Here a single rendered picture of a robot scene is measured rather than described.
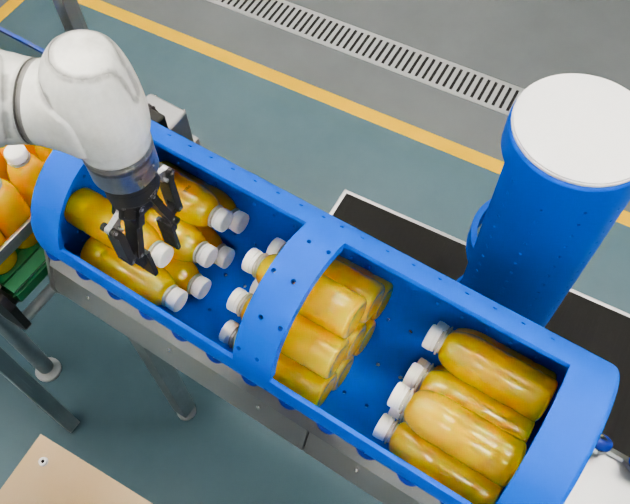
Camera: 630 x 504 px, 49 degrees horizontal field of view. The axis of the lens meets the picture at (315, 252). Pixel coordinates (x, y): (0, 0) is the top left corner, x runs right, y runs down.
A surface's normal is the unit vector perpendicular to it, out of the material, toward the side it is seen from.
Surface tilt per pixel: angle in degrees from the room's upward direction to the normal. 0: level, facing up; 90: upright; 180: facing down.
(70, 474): 5
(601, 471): 0
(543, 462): 31
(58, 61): 12
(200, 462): 0
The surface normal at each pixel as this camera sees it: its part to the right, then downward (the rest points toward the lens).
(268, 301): -0.29, -0.07
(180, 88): -0.01, -0.50
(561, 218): -0.25, 0.84
